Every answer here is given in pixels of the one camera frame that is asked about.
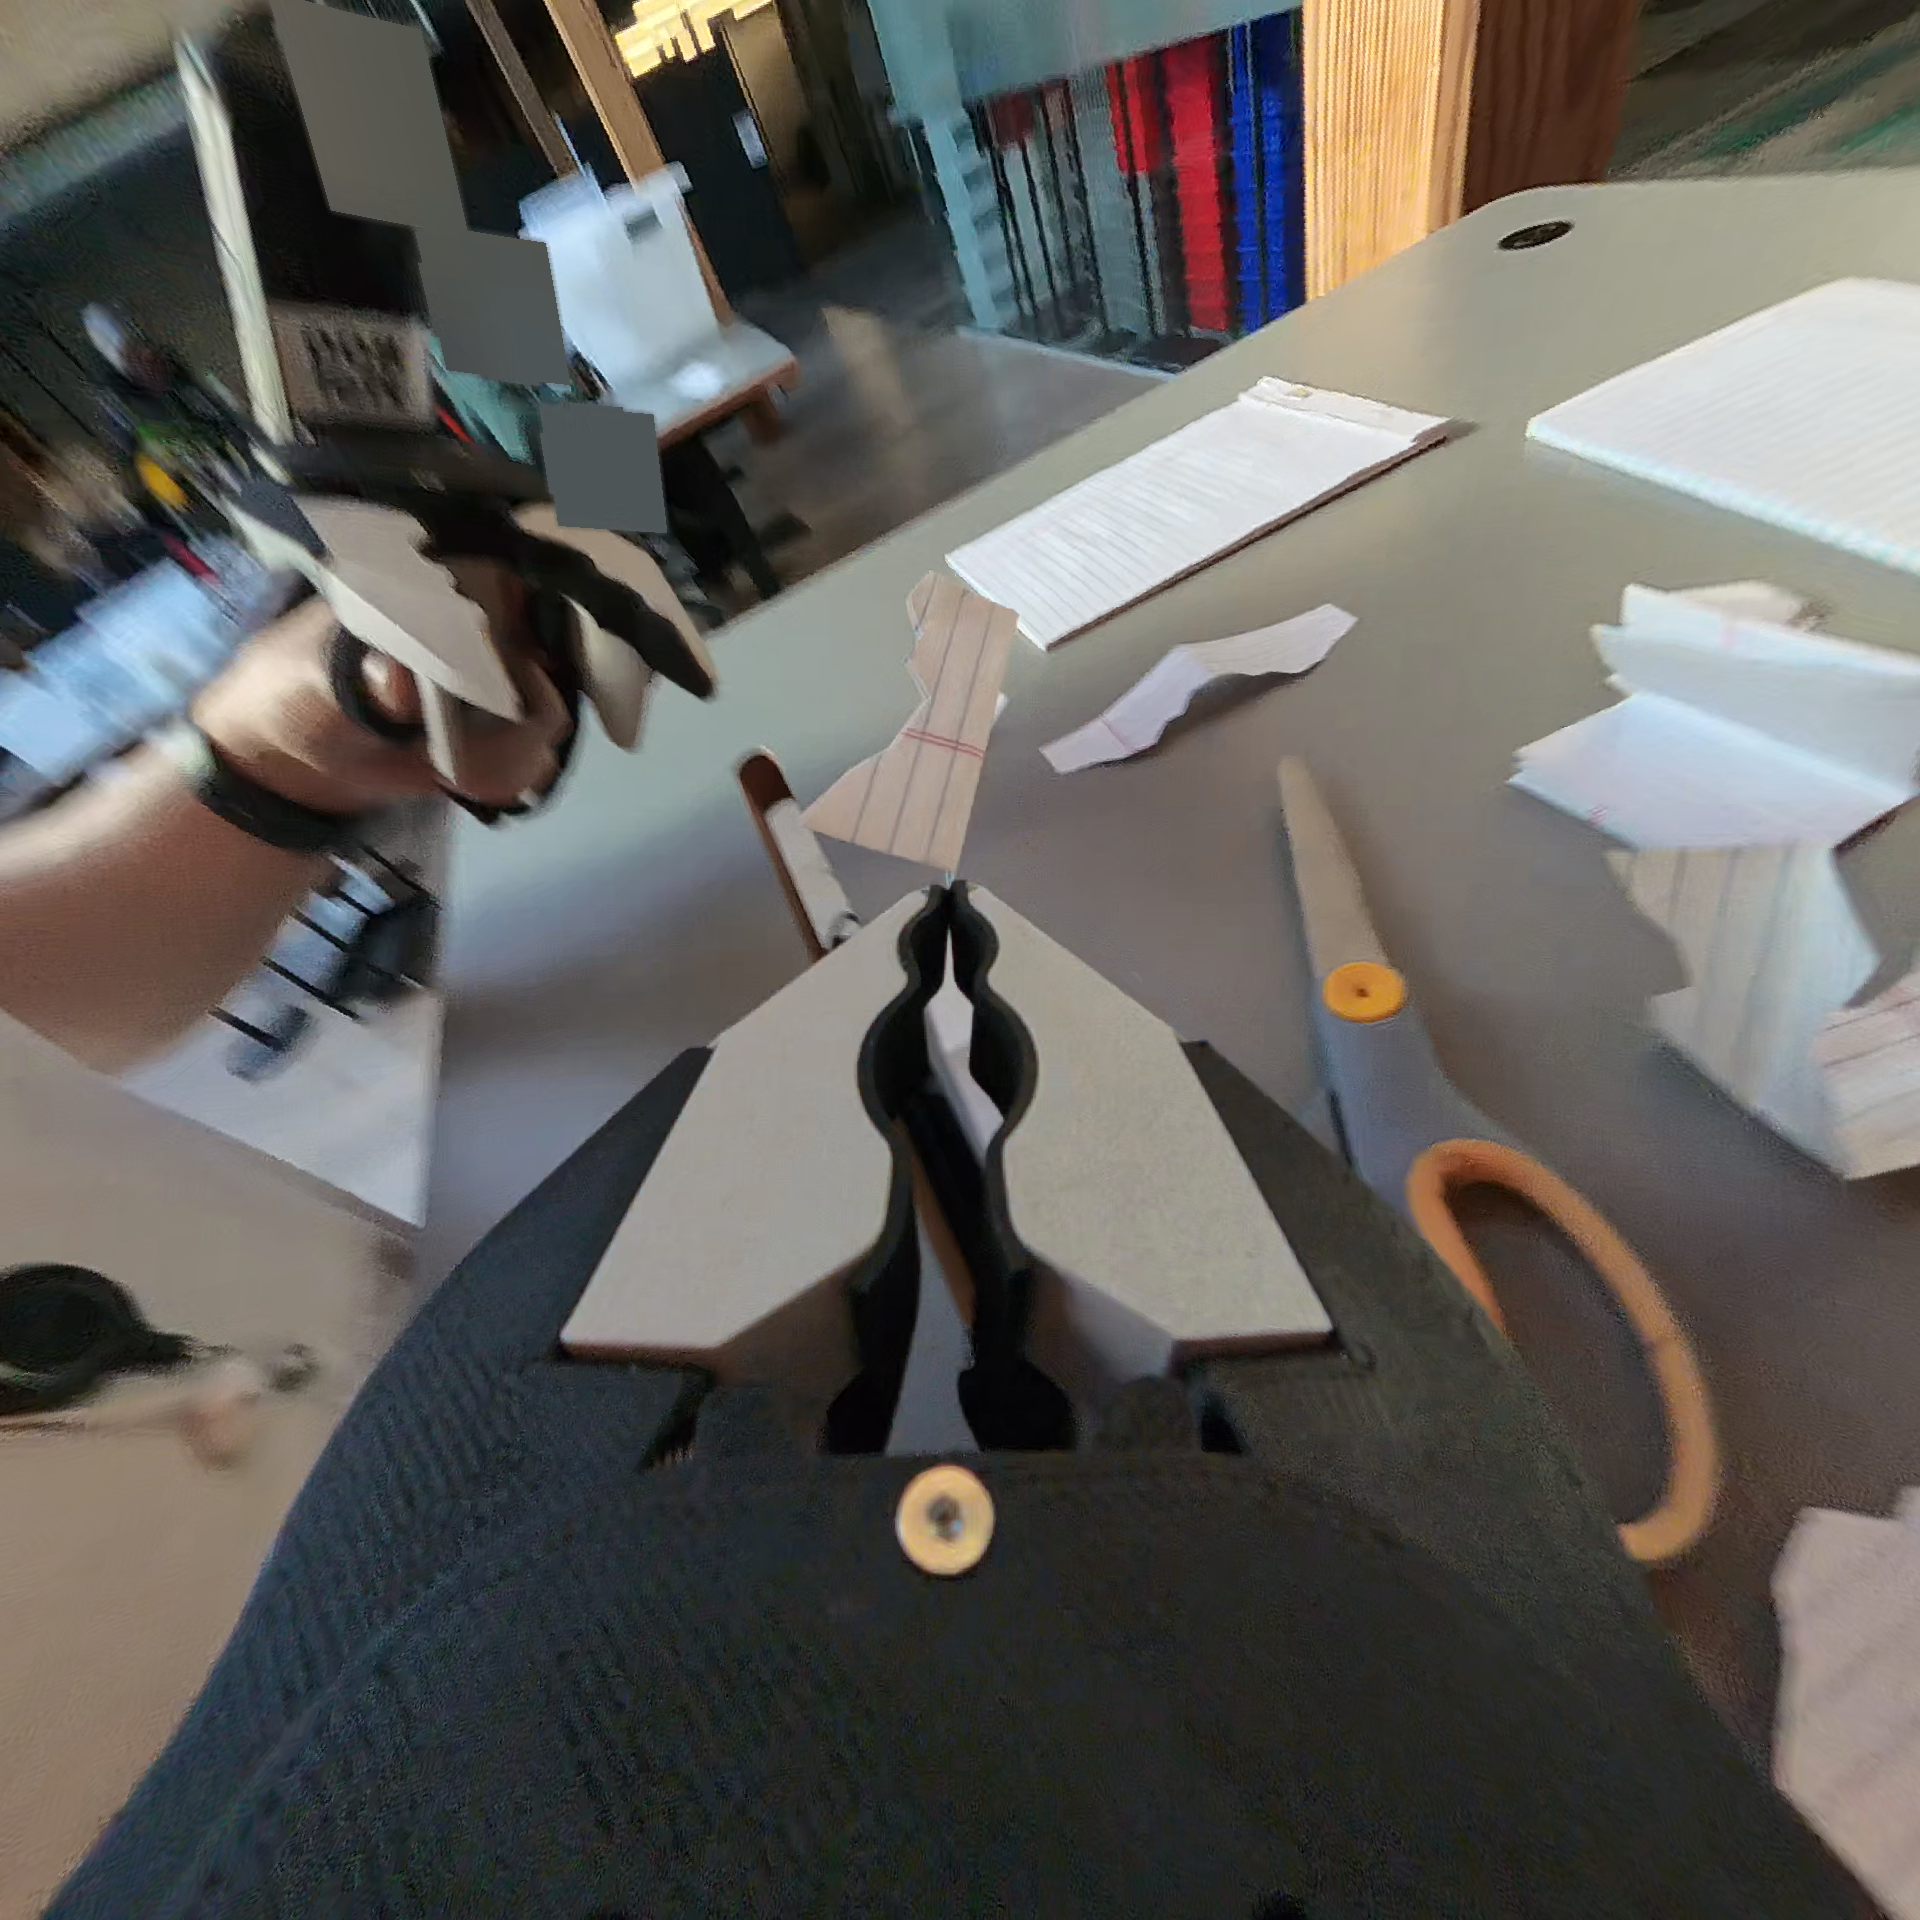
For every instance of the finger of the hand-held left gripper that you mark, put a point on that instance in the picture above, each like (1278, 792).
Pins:
(629, 646)
(406, 616)

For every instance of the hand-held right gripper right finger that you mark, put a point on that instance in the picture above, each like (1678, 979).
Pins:
(1155, 1202)

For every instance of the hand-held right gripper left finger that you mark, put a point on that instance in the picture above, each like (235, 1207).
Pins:
(751, 1202)

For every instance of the grey orange scissors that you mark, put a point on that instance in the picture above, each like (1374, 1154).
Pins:
(1350, 1051)

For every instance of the narrow lined paper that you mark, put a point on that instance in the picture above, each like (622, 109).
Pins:
(931, 706)

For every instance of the torn lined paper piece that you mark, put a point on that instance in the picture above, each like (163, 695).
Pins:
(1851, 1694)
(1185, 692)

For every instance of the person's left forearm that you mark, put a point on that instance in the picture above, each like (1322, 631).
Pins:
(106, 932)

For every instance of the grey desk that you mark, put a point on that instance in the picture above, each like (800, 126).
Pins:
(1424, 722)

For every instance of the black desk grommet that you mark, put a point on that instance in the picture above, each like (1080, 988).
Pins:
(1535, 236)

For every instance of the person's left hand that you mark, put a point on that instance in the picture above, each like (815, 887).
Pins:
(283, 706)

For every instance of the black smartwatch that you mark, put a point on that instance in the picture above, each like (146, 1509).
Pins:
(271, 810)

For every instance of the white table black legs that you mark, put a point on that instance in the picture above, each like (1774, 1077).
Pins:
(674, 346)

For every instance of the lined paper pad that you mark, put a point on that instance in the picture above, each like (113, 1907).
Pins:
(1185, 510)

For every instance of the folded lined paper booklet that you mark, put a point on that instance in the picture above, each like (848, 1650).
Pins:
(1725, 781)

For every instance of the stack of red blue crates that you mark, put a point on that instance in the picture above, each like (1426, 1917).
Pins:
(1200, 166)

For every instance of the curved white paper scrap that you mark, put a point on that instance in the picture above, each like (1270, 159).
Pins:
(1725, 646)

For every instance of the white lined legal pad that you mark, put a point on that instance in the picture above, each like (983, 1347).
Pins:
(1757, 405)

